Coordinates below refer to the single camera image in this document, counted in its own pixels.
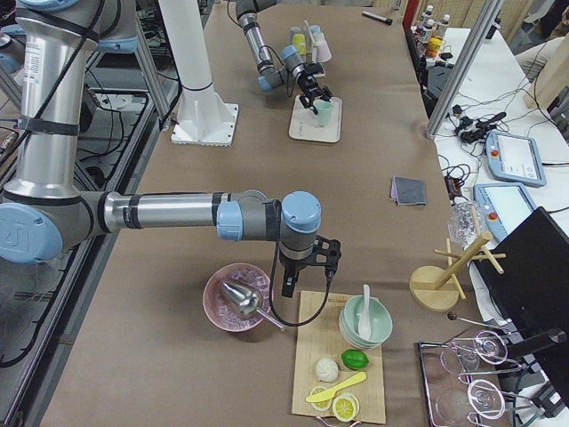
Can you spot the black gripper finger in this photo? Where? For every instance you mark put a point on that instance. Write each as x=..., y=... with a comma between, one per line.
x=324, y=93
x=289, y=281
x=307, y=101

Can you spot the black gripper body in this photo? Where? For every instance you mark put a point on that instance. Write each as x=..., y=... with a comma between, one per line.
x=293, y=266
x=308, y=84

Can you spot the green cup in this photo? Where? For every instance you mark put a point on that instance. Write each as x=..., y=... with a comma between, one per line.
x=324, y=112

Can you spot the cream rabbit serving tray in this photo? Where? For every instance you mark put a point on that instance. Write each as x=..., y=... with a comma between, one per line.
x=304, y=125

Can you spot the pink cup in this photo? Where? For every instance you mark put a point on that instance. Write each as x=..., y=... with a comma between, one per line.
x=321, y=52

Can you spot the yellow cup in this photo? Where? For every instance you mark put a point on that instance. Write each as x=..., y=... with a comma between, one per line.
x=299, y=42

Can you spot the cream cup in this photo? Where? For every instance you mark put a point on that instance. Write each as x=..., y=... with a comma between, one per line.
x=318, y=37

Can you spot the grey cup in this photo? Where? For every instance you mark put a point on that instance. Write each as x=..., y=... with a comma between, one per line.
x=293, y=31

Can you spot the steel scoop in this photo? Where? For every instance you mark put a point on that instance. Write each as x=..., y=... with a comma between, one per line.
x=246, y=301

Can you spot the large pink ice bowl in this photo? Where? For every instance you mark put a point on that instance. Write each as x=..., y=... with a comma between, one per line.
x=218, y=311

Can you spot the white ceramic spoon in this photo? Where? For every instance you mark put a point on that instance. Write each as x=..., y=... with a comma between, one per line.
x=364, y=325

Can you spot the steel tube black cap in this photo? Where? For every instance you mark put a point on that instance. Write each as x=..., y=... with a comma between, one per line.
x=377, y=17

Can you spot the bamboo cutting board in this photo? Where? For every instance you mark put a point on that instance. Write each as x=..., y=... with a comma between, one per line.
x=322, y=338

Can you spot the white steamed bun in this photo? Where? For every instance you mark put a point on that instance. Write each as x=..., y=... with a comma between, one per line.
x=326, y=370

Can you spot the green lime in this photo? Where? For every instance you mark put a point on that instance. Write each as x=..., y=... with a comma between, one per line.
x=354, y=359

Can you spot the yellow plastic knife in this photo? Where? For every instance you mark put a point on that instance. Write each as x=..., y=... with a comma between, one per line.
x=329, y=393

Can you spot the folded grey cloth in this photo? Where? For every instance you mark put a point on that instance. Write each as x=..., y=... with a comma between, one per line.
x=406, y=191

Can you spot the lemon half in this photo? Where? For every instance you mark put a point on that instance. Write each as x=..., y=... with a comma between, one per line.
x=345, y=407

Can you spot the wooden mug tree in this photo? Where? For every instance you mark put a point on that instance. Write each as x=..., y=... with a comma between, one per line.
x=439, y=290

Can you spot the clear textured glass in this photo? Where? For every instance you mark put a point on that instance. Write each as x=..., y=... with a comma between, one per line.
x=466, y=223

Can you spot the blue teach pendant far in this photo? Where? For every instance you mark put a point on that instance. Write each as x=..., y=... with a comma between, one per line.
x=514, y=158

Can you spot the blue teach pendant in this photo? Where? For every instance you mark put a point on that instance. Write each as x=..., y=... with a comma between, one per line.
x=514, y=158
x=505, y=206

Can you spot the blue teach pendant near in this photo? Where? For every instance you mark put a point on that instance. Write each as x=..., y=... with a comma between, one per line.
x=505, y=206

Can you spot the black monitor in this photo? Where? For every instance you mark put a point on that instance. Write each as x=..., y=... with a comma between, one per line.
x=532, y=290

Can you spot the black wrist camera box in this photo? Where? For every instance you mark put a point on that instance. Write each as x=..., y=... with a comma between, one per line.
x=326, y=254

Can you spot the white wire cup rack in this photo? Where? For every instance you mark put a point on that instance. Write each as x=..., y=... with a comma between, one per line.
x=309, y=41

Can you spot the aluminium frame post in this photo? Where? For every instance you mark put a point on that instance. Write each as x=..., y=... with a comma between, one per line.
x=476, y=36

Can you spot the black wire glass rack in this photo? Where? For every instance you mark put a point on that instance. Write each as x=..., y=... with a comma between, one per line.
x=471, y=380

